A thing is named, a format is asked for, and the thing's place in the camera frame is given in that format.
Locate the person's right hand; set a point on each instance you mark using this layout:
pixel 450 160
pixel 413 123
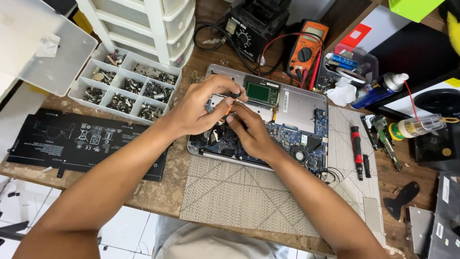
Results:
pixel 257 138

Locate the person's left hand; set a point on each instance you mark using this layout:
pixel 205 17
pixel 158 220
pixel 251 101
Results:
pixel 196 108

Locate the orange black screwdriver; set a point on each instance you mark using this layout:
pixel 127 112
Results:
pixel 233 98

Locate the opened silver laptop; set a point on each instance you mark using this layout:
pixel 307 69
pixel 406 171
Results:
pixel 298 108

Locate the beige woven mat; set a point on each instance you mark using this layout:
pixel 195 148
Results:
pixel 251 201

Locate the white compartment screw box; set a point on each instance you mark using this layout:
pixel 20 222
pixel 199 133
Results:
pixel 118 90

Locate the red probe lead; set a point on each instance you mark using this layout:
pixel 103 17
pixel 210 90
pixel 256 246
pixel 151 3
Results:
pixel 318 68

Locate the crumpled white tissue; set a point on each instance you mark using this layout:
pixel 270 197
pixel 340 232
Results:
pixel 341 94

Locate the white plastic drawer unit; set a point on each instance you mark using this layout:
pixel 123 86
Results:
pixel 143 25

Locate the red black screwdriver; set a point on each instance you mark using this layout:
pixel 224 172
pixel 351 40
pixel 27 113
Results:
pixel 357 147

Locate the orange multimeter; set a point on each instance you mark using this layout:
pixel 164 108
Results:
pixel 305 50

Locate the black soldering station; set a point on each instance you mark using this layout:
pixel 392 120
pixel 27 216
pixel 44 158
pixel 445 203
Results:
pixel 257 25

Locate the person's beige clothing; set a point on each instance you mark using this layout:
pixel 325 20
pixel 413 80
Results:
pixel 212 241

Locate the small black bar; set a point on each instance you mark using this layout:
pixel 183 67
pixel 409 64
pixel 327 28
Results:
pixel 366 166

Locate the black drive case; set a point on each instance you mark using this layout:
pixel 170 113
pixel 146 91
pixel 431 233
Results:
pixel 370 133

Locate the clear plastic container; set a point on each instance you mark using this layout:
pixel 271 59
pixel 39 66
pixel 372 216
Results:
pixel 354 61

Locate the blue spray can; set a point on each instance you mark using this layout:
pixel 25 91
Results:
pixel 373 91

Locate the green circuit board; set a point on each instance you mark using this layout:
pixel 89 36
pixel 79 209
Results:
pixel 384 140

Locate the black laptop battery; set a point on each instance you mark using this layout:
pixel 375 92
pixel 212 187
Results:
pixel 72 144

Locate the grey metal plate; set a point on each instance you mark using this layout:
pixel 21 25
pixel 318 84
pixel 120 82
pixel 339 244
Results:
pixel 372 215

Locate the black plastic pry tool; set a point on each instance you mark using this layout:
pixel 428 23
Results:
pixel 402 198

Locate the clear bottle green cap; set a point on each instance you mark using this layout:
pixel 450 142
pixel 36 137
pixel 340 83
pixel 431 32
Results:
pixel 417 126

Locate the white paper scrap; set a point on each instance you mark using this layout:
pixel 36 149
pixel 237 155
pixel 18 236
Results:
pixel 47 46

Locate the black flat device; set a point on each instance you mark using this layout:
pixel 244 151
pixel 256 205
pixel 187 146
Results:
pixel 435 151

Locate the green plastic box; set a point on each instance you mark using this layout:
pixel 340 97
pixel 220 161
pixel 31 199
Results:
pixel 413 8

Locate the black laptop cover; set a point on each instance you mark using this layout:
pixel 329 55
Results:
pixel 447 216

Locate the yellow black plush toy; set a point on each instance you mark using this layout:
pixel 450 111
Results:
pixel 452 25

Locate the silver metal bracket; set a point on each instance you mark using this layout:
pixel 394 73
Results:
pixel 418 230

